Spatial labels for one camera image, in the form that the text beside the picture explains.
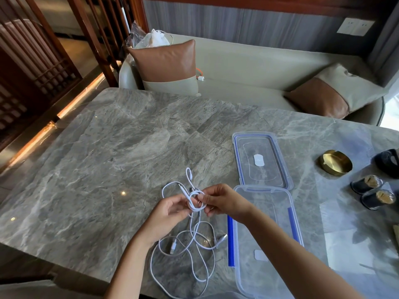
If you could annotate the black patterned holder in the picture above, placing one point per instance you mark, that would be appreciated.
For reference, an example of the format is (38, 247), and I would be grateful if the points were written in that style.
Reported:
(388, 163)

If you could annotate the person's right forearm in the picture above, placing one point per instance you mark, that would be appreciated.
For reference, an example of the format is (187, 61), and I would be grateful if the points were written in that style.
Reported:
(299, 261)

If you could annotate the person's left hand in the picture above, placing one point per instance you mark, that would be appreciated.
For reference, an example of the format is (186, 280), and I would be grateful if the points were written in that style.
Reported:
(159, 219)

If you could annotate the wooden post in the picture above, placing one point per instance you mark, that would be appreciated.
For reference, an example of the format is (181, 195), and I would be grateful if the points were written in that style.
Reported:
(93, 37)

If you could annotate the wooden lattice screen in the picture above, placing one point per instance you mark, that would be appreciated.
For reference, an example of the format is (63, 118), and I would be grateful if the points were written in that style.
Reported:
(34, 59)

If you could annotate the white wall socket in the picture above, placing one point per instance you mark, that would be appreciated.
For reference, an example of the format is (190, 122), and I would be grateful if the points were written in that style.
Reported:
(355, 27)

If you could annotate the brass ashtray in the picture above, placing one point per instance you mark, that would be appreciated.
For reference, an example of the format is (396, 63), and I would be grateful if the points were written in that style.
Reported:
(335, 163)

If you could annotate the person's left forearm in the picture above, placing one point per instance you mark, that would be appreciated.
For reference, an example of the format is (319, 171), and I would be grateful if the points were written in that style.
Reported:
(127, 270)

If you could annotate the brown and beige cushion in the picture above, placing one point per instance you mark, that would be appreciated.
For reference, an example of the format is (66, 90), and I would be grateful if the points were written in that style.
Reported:
(165, 66)
(330, 93)

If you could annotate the black toothpick jar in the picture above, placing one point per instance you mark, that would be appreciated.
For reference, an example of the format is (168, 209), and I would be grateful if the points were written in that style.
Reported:
(366, 184)
(377, 199)

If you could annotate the beige sofa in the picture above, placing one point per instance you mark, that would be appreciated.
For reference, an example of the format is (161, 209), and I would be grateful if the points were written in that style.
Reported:
(249, 68)

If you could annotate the person's left thumb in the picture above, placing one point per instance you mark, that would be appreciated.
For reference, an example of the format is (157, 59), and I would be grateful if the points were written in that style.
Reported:
(177, 199)

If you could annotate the person's right thumb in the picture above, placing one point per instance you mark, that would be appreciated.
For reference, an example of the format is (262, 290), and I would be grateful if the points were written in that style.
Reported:
(206, 199)

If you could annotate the person's right hand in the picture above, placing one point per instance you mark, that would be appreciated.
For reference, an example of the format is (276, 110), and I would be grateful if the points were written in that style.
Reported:
(230, 202)

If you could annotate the grey curtain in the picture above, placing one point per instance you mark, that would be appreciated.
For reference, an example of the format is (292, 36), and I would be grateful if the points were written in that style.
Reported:
(385, 49)

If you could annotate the clear plastic bag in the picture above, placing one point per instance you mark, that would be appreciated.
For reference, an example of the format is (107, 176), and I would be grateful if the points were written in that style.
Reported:
(135, 32)

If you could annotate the clear plastic storage container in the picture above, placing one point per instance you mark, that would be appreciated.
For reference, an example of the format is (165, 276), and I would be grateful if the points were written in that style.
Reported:
(265, 245)

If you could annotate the clear plastic container lid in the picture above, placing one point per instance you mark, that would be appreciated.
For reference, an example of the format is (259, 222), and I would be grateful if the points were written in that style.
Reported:
(261, 160)

